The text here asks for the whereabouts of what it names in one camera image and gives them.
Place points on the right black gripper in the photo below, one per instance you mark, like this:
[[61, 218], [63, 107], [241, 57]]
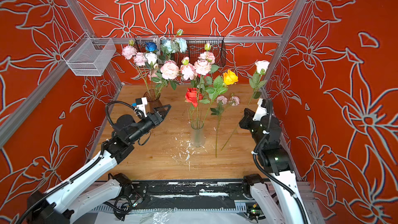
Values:
[[249, 115]]

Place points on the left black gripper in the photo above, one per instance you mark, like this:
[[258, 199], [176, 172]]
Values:
[[156, 118]]

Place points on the dark smoked glass vase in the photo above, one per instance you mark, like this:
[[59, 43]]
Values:
[[153, 100]]

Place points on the pink rose stem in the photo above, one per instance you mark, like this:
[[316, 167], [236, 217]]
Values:
[[156, 82]]

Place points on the pink rose bunch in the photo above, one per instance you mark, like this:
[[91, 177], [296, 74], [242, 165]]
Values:
[[170, 72]]

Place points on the clear glass vase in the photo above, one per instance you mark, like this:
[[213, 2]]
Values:
[[197, 134]]

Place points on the white rose stem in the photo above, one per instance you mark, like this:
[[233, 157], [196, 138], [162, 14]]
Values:
[[255, 82]]

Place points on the orange flower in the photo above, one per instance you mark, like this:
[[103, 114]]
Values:
[[214, 94]]

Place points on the pink peony spray stem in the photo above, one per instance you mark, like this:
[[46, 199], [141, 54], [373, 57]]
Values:
[[204, 66]]

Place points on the white green flower stem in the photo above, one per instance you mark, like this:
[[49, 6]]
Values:
[[172, 47]]

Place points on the blue rose stem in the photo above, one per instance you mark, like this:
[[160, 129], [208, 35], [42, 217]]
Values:
[[151, 47]]

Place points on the small pink flower bunch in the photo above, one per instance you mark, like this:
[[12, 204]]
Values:
[[223, 103]]

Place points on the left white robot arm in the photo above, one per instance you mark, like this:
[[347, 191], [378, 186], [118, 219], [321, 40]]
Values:
[[68, 201]]

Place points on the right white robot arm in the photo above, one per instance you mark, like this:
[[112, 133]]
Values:
[[274, 162]]

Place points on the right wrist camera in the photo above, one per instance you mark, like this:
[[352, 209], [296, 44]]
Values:
[[262, 110]]

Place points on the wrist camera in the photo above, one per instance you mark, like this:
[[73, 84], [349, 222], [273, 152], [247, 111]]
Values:
[[140, 107], [262, 110]]

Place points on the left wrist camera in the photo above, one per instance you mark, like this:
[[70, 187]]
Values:
[[140, 107]]

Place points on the black wire wall basket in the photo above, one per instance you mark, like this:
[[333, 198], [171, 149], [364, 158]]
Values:
[[195, 47]]

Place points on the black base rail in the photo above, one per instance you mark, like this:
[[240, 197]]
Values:
[[190, 195]]

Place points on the clear acrylic wall bin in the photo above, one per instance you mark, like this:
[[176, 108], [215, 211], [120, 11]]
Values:
[[90, 56]]

